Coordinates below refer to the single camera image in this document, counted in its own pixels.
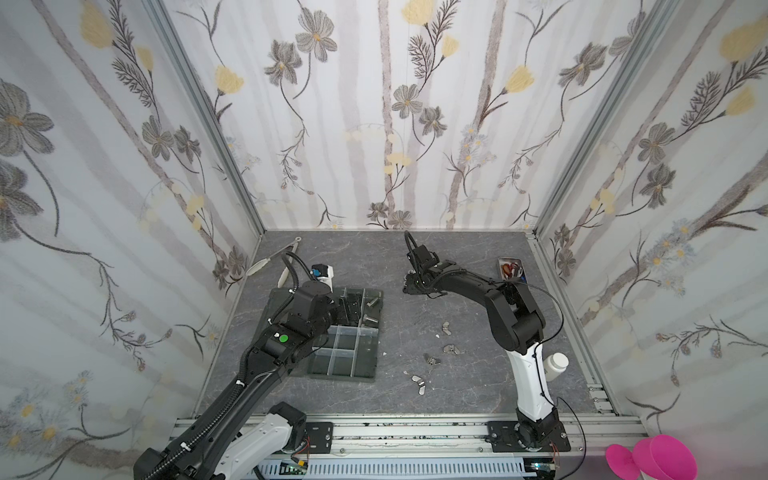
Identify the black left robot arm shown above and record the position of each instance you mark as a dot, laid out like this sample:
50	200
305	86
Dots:
517	326

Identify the aluminium rail base frame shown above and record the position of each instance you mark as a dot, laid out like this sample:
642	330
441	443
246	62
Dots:
469	446

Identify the red handled scissors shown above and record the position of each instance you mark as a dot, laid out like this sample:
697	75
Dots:
511	270

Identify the pink plastic bowl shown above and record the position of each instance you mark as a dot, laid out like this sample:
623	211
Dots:
665	457
621	462

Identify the white plastic bottle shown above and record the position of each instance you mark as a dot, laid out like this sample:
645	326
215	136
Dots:
554	365

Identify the cream silicone kitchen tongs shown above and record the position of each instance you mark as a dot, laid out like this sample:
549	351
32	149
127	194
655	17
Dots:
262	263

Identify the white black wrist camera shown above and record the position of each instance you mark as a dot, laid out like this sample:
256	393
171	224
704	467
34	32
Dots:
323	273

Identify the transparent grey organizer box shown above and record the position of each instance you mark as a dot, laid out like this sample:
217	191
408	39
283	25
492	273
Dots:
347	353

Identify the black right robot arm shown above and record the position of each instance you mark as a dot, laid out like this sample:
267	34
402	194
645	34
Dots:
214	446

